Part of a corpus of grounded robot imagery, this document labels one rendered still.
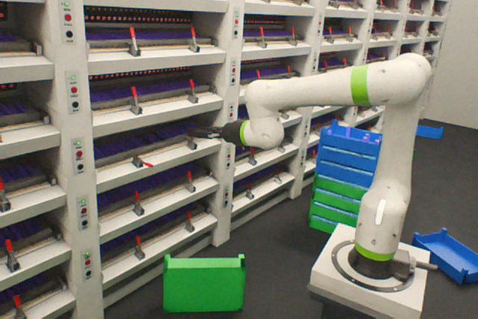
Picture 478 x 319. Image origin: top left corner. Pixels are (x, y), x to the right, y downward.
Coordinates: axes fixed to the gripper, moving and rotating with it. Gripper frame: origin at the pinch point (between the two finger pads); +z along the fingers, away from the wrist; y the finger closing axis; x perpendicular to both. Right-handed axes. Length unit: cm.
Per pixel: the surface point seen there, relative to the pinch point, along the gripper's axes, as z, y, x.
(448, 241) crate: -67, 101, -77
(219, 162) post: 5.6, 15.9, -17.3
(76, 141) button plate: -2, -50, 7
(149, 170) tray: 3.2, -22.9, -9.7
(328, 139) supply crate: -23, 66, -17
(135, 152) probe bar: 7.2, -24.8, -2.5
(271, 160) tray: 7, 57, -27
